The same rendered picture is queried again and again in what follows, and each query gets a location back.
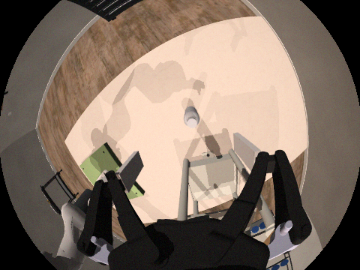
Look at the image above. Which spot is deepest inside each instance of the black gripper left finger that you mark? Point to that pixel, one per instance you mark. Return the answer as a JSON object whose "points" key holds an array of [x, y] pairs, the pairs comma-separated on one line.
{"points": [[96, 240]]}

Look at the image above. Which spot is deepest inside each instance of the grey bottle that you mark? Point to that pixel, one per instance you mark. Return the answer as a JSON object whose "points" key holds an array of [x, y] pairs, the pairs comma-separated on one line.
{"points": [[191, 117]]}

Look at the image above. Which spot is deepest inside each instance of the grey shelving unit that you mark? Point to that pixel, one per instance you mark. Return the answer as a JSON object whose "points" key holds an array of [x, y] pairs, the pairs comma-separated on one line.
{"points": [[214, 177]]}

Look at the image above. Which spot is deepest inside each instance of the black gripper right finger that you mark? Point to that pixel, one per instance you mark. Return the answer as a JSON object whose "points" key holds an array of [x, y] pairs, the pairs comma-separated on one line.
{"points": [[292, 225]]}

